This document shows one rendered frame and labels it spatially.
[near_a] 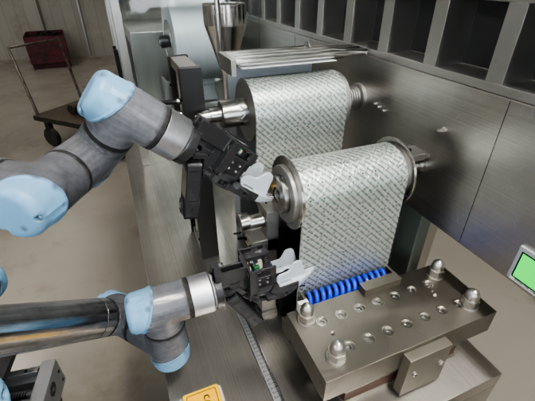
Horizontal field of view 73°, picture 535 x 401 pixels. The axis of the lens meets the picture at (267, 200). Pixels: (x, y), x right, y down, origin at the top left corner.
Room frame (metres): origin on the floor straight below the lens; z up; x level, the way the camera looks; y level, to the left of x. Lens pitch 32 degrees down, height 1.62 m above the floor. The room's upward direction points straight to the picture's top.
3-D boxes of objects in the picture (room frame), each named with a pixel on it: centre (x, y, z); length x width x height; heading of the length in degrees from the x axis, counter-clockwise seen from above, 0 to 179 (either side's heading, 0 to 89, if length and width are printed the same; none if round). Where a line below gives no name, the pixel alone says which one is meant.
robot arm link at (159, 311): (0.44, 0.19, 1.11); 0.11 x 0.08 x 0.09; 112
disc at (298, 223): (0.61, -0.04, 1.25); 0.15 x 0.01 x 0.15; 22
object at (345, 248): (0.60, -0.17, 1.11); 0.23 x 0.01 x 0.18; 112
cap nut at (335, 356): (0.40, -0.12, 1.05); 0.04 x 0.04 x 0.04
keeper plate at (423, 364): (0.42, -0.30, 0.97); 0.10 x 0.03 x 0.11; 112
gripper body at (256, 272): (0.51, 0.05, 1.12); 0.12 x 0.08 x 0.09; 112
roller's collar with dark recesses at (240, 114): (0.83, 0.08, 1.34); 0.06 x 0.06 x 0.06; 22
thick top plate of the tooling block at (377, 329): (0.50, -0.25, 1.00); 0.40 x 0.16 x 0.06; 112
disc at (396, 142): (0.70, -0.27, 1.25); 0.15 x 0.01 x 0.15; 22
